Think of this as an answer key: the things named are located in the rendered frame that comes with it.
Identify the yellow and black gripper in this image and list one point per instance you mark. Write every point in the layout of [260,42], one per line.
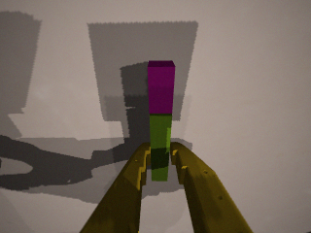
[211,208]

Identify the magenta rod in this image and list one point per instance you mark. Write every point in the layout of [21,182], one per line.
[161,76]

